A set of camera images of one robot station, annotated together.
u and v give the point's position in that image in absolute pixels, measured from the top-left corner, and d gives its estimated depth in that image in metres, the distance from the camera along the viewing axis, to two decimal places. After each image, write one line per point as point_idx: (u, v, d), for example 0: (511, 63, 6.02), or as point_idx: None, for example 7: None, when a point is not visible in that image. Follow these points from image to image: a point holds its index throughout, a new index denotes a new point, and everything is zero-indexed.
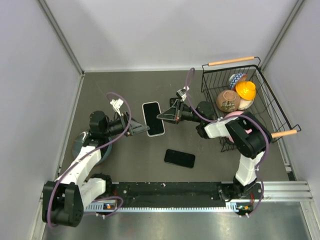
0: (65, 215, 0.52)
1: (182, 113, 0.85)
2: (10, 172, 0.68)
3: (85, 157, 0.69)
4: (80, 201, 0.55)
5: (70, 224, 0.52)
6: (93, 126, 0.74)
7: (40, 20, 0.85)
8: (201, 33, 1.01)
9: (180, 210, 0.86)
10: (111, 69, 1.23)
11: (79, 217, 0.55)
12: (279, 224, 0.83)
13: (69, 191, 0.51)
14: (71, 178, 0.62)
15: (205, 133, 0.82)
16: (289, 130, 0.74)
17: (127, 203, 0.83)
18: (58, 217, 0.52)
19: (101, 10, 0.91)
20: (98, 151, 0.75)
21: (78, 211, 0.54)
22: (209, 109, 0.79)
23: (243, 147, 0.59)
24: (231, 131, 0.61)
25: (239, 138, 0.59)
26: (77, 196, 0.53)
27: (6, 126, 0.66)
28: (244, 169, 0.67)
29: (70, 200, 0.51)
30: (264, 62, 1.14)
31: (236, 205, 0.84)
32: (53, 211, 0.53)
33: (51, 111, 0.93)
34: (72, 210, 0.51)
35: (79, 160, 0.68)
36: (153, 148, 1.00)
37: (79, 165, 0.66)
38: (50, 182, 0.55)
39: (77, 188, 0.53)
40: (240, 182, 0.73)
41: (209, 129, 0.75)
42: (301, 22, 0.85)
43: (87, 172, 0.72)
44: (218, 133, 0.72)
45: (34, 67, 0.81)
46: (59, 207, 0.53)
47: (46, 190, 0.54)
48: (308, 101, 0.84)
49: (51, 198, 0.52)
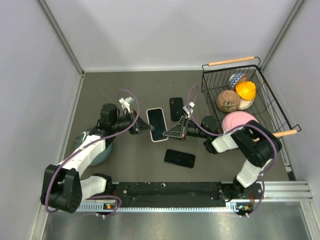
0: (63, 200, 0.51)
1: (187, 130, 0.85)
2: (10, 172, 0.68)
3: (90, 145, 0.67)
4: (79, 189, 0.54)
5: (67, 209, 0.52)
6: (104, 115, 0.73)
7: (40, 20, 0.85)
8: (201, 33, 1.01)
9: (180, 210, 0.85)
10: (111, 69, 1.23)
11: (77, 204, 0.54)
12: (279, 224, 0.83)
13: (69, 177, 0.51)
14: (73, 163, 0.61)
15: (213, 149, 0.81)
16: (289, 130, 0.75)
17: (127, 204, 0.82)
18: (56, 201, 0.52)
19: (102, 10, 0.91)
20: (102, 142, 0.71)
21: (76, 198, 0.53)
22: (215, 123, 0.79)
23: (252, 157, 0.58)
24: (239, 142, 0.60)
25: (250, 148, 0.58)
26: (76, 183, 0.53)
27: (6, 126, 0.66)
28: (248, 173, 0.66)
29: (69, 185, 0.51)
30: (264, 62, 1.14)
31: (236, 206, 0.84)
32: (52, 195, 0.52)
33: (50, 111, 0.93)
34: (70, 196, 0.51)
35: (83, 148, 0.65)
36: (153, 148, 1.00)
37: (82, 153, 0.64)
38: (52, 166, 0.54)
39: (77, 174, 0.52)
40: (241, 183, 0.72)
41: (217, 144, 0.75)
42: (301, 23, 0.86)
43: (91, 159, 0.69)
44: (225, 146, 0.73)
45: (34, 66, 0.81)
46: (58, 191, 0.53)
47: (47, 173, 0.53)
48: (308, 101, 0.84)
49: (51, 181, 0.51)
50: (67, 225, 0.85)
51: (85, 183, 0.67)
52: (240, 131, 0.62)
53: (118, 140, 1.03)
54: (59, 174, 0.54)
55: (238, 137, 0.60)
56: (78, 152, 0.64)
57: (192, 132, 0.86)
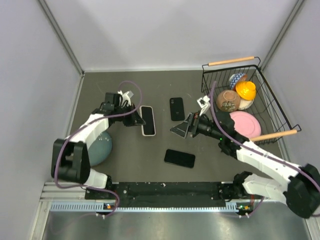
0: (73, 172, 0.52)
1: (197, 126, 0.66)
2: (10, 172, 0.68)
3: (94, 122, 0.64)
4: (88, 162, 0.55)
5: (77, 180, 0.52)
6: (109, 96, 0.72)
7: (40, 20, 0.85)
8: (201, 32, 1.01)
9: (180, 210, 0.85)
10: (111, 70, 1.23)
11: (84, 177, 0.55)
12: (279, 224, 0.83)
13: (78, 147, 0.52)
14: (80, 136, 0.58)
15: (232, 150, 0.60)
16: (289, 130, 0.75)
17: (127, 203, 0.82)
18: (65, 173, 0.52)
19: (102, 10, 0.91)
20: (105, 119, 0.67)
21: (84, 170, 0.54)
22: (230, 119, 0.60)
23: (297, 208, 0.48)
24: (292, 192, 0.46)
25: (302, 204, 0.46)
26: (84, 155, 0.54)
27: (6, 126, 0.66)
28: (264, 191, 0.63)
29: (78, 156, 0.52)
30: (264, 62, 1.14)
31: (236, 206, 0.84)
32: (62, 168, 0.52)
33: (50, 111, 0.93)
34: (80, 167, 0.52)
35: (87, 124, 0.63)
36: (153, 148, 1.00)
37: (87, 129, 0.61)
38: (60, 140, 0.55)
39: (85, 146, 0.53)
40: (244, 187, 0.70)
41: (244, 158, 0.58)
42: (301, 22, 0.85)
43: (96, 136, 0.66)
44: (254, 163, 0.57)
45: (34, 67, 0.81)
46: (67, 164, 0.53)
47: (56, 146, 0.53)
48: (308, 100, 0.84)
49: (60, 152, 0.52)
50: (66, 225, 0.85)
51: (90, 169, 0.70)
52: (299, 180, 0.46)
53: (118, 140, 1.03)
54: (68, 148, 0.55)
55: (295, 189, 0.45)
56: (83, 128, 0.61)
57: (202, 130, 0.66)
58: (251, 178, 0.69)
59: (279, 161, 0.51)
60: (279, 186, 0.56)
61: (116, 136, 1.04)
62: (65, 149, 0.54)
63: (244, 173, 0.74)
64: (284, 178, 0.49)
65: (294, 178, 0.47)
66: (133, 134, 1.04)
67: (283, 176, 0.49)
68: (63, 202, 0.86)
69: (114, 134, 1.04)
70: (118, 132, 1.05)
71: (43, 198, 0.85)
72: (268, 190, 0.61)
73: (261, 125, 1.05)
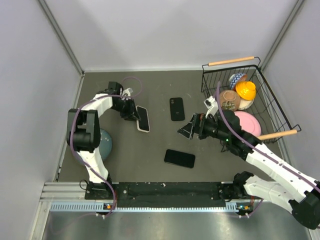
0: (88, 136, 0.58)
1: (203, 128, 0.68)
2: (10, 172, 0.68)
3: (104, 98, 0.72)
4: (99, 129, 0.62)
5: (91, 144, 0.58)
6: (112, 84, 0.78)
7: (40, 20, 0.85)
8: (201, 33, 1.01)
9: (180, 210, 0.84)
10: (111, 69, 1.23)
11: (97, 143, 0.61)
12: (278, 224, 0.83)
13: (91, 113, 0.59)
14: (91, 107, 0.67)
15: (241, 149, 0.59)
16: (289, 131, 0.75)
17: (127, 203, 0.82)
18: (80, 138, 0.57)
19: (101, 10, 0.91)
20: (110, 98, 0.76)
21: (96, 136, 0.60)
22: (235, 116, 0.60)
23: (304, 219, 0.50)
24: (306, 206, 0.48)
25: (312, 219, 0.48)
26: (96, 121, 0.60)
27: (6, 126, 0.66)
28: (266, 194, 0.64)
29: (92, 120, 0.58)
30: (264, 62, 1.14)
31: (236, 206, 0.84)
32: (77, 135, 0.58)
33: (50, 111, 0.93)
34: (93, 129, 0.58)
35: (96, 98, 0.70)
36: (153, 148, 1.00)
37: (96, 102, 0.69)
38: (73, 109, 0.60)
39: (96, 113, 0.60)
40: (245, 188, 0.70)
41: (253, 161, 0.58)
42: (301, 23, 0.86)
43: (103, 112, 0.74)
44: (264, 168, 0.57)
45: (34, 67, 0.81)
46: (81, 131, 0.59)
47: (70, 114, 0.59)
48: (308, 101, 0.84)
49: (75, 117, 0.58)
50: (66, 226, 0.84)
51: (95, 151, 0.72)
52: (315, 196, 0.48)
53: (118, 140, 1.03)
54: (80, 117, 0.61)
55: (310, 205, 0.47)
56: (92, 102, 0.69)
57: (208, 131, 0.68)
58: (253, 180, 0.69)
59: (294, 173, 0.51)
60: (284, 193, 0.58)
61: (116, 136, 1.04)
62: (78, 118, 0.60)
63: (244, 173, 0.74)
64: (299, 192, 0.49)
65: (310, 194, 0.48)
66: (133, 134, 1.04)
67: (298, 190, 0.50)
68: (63, 202, 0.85)
69: (114, 134, 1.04)
70: (118, 132, 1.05)
71: (43, 199, 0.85)
72: (272, 195, 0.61)
73: (261, 125, 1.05)
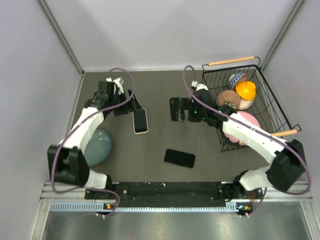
0: (70, 175, 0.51)
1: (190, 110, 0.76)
2: (10, 171, 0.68)
3: (87, 120, 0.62)
4: (85, 165, 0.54)
5: (75, 184, 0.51)
6: (102, 86, 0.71)
7: (40, 20, 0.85)
8: (201, 33, 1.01)
9: (180, 210, 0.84)
10: (111, 70, 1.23)
11: (84, 179, 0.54)
12: (278, 224, 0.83)
13: (73, 153, 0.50)
14: (74, 138, 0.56)
15: (218, 120, 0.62)
16: (289, 130, 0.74)
17: (127, 203, 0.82)
18: (63, 178, 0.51)
19: (101, 10, 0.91)
20: (100, 113, 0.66)
21: (83, 173, 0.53)
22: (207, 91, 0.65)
23: (277, 180, 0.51)
24: (276, 165, 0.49)
25: (284, 177, 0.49)
26: (81, 159, 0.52)
27: (6, 126, 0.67)
28: (256, 181, 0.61)
29: (74, 162, 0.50)
30: (264, 62, 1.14)
31: (236, 205, 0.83)
32: (59, 173, 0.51)
33: (50, 110, 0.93)
34: (77, 172, 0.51)
35: (80, 123, 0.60)
36: (153, 148, 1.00)
37: (80, 128, 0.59)
38: (54, 146, 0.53)
39: (80, 151, 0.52)
40: (244, 187, 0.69)
41: (228, 129, 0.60)
42: (301, 23, 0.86)
43: (91, 134, 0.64)
44: (239, 135, 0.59)
45: (34, 67, 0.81)
46: (65, 168, 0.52)
47: (50, 153, 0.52)
48: (308, 100, 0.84)
49: (55, 158, 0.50)
50: (67, 225, 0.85)
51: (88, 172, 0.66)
52: (284, 154, 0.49)
53: (118, 140, 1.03)
54: (62, 153, 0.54)
55: (280, 163, 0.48)
56: (77, 128, 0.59)
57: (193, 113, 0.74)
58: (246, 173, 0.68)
59: (266, 135, 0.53)
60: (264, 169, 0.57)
61: (116, 136, 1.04)
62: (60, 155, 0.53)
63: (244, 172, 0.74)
64: (270, 152, 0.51)
65: (280, 153, 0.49)
66: (133, 134, 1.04)
67: (269, 151, 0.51)
68: (63, 202, 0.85)
69: (114, 134, 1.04)
70: (118, 132, 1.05)
71: (43, 199, 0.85)
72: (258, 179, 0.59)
73: (261, 125, 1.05)
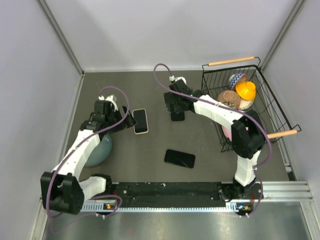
0: (64, 204, 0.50)
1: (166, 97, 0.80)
2: (10, 171, 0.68)
3: (83, 144, 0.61)
4: (80, 191, 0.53)
5: (70, 212, 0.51)
6: (98, 106, 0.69)
7: (40, 19, 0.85)
8: (201, 33, 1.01)
9: (180, 210, 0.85)
10: (111, 70, 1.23)
11: (80, 204, 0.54)
12: (279, 224, 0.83)
13: (67, 182, 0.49)
14: (68, 165, 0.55)
15: (190, 103, 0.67)
16: (290, 130, 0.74)
17: (127, 204, 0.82)
18: (58, 205, 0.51)
19: (101, 10, 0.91)
20: (96, 136, 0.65)
21: (78, 199, 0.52)
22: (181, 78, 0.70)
23: (240, 149, 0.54)
24: (234, 132, 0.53)
25: (243, 144, 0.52)
26: (75, 187, 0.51)
27: (6, 126, 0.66)
28: (243, 169, 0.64)
29: (68, 192, 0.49)
30: (264, 62, 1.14)
31: (236, 205, 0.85)
32: (53, 201, 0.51)
33: (50, 110, 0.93)
34: (71, 201, 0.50)
35: (75, 147, 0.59)
36: (153, 148, 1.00)
37: (75, 153, 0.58)
38: (48, 173, 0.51)
39: (74, 179, 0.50)
40: (240, 182, 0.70)
41: (198, 109, 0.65)
42: (301, 23, 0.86)
43: (87, 158, 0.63)
44: (207, 114, 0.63)
45: (34, 67, 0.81)
46: (59, 195, 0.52)
47: (43, 181, 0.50)
48: (308, 100, 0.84)
49: (50, 188, 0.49)
50: (67, 225, 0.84)
51: (85, 184, 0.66)
52: (240, 122, 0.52)
53: (118, 140, 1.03)
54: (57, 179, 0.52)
55: (237, 129, 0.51)
56: (71, 153, 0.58)
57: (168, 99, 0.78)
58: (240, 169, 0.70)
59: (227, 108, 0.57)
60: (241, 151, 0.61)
61: (116, 136, 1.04)
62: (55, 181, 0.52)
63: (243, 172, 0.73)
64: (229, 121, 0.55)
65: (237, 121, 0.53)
66: (133, 134, 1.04)
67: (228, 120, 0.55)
68: None
69: (114, 134, 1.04)
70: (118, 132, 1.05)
71: None
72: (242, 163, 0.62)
73: None
